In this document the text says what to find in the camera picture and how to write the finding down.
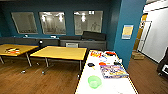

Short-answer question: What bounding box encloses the small black bowl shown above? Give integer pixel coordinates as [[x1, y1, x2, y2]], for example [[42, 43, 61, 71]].
[[87, 62, 96, 68]]

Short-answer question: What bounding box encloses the small colourful item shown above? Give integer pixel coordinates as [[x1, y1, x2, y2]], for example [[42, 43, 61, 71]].
[[4, 47, 21, 55]]

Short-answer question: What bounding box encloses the white table with items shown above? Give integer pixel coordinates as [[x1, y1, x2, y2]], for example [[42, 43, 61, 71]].
[[74, 49, 139, 94]]

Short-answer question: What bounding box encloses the white wall socket strip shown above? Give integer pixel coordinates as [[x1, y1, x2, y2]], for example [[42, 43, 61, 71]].
[[50, 34, 57, 39]]

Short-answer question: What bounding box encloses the white rectangular panel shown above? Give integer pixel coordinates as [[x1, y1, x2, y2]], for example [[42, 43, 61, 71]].
[[65, 42, 79, 48]]

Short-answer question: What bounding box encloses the dark grey sofa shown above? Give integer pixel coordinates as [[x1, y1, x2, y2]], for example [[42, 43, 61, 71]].
[[59, 30, 108, 51]]

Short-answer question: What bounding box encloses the colourful board game box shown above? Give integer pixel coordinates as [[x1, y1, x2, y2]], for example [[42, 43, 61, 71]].
[[99, 64, 130, 79]]

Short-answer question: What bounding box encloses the green plastic bowl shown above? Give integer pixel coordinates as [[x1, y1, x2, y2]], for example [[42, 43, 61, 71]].
[[87, 75, 102, 89]]

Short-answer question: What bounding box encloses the brown cardboard box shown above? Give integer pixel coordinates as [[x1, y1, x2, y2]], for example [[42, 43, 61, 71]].
[[131, 50, 145, 61]]

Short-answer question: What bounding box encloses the small red disc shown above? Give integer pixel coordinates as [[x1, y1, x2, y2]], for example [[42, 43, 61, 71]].
[[98, 61, 107, 67]]

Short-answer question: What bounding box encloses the interior wall window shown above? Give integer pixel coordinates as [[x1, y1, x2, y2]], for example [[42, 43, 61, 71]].
[[73, 10, 104, 36], [38, 11, 67, 36], [10, 12, 39, 35]]

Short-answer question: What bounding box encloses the wooden door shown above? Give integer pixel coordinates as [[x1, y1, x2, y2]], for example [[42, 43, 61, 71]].
[[133, 13, 148, 52]]

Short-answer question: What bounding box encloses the yellow rectangular table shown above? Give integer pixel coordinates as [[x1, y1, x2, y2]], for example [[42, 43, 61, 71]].
[[29, 45, 88, 75], [0, 43, 39, 67]]

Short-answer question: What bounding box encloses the yellow wall notice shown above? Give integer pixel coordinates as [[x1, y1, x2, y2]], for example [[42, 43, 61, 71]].
[[121, 24, 134, 40]]

